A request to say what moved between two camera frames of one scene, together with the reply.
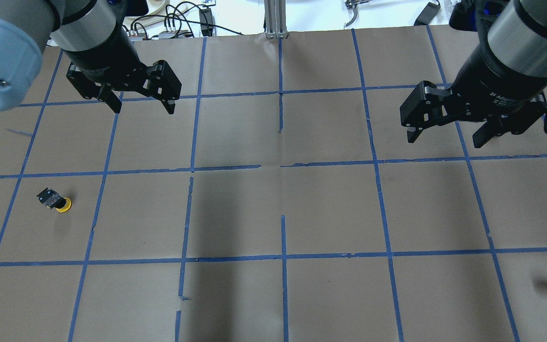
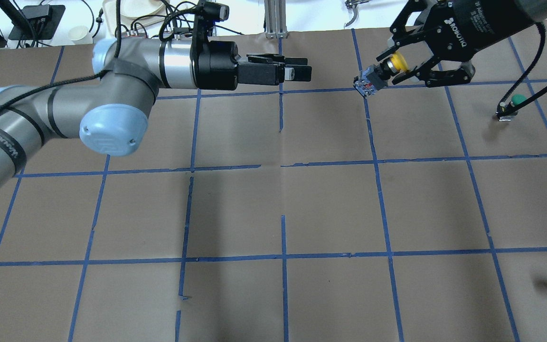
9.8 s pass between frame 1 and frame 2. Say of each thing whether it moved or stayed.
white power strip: stayed
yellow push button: moved
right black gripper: moved
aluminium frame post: stayed
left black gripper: moved
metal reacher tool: stayed
